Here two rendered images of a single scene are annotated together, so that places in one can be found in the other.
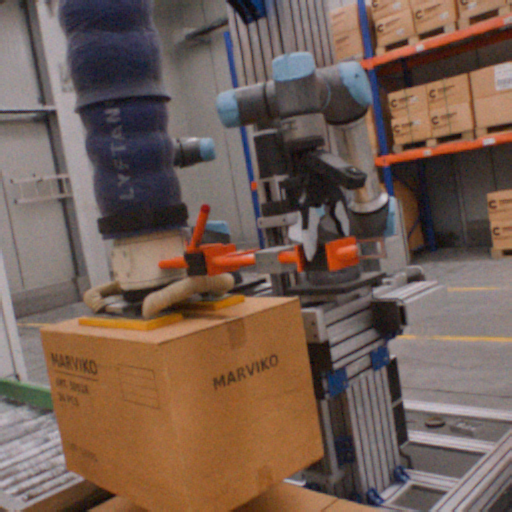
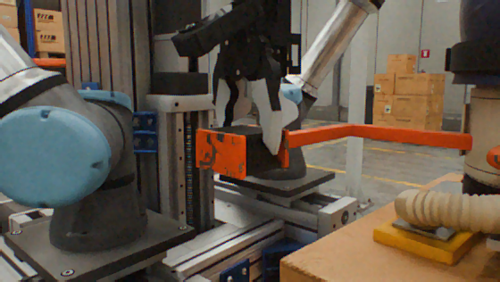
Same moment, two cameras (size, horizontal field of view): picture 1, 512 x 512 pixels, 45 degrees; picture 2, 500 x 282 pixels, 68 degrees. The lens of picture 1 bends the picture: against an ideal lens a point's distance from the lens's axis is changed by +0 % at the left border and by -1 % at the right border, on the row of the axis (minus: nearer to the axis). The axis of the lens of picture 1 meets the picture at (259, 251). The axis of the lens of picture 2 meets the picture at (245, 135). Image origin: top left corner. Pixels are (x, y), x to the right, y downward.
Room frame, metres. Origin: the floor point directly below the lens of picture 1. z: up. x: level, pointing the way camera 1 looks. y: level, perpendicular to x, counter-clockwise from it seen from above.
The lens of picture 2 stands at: (1.99, 0.74, 1.29)
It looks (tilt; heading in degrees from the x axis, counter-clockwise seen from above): 9 degrees down; 268
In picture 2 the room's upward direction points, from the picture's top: straight up
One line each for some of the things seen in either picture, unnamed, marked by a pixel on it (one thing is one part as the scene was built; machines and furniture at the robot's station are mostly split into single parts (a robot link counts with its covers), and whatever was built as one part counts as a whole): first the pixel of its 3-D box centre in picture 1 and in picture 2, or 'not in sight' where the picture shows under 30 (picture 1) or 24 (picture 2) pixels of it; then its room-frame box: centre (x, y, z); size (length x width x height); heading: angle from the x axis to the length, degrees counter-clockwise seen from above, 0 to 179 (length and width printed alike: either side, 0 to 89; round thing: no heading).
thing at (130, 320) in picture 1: (126, 313); not in sight; (1.51, 0.35, 1.10); 0.34 x 0.10 x 0.05; 41
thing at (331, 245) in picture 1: (326, 254); not in sight; (1.12, -0.12, 1.20); 0.08 x 0.07 x 0.05; 41
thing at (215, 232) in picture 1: (212, 239); (93, 132); (2.20, 0.16, 1.20); 0.13 x 0.12 x 0.14; 95
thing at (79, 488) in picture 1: (127, 466); not in sight; (1.86, 0.51, 0.58); 0.70 x 0.03 x 0.06; 134
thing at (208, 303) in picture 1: (188, 296); (455, 203); (1.64, 0.20, 1.10); 0.34 x 0.10 x 0.05; 41
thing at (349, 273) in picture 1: (332, 264); (278, 154); (1.86, -0.21, 1.09); 0.15 x 0.15 x 0.10
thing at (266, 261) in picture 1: (278, 259); not in sight; (1.23, -0.03, 1.19); 0.07 x 0.07 x 0.04; 41
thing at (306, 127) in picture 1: (302, 130); not in sight; (1.14, -0.11, 1.43); 0.08 x 0.08 x 0.05
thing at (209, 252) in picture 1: (211, 260); not in sight; (1.39, 0.11, 1.20); 0.10 x 0.08 x 0.06; 131
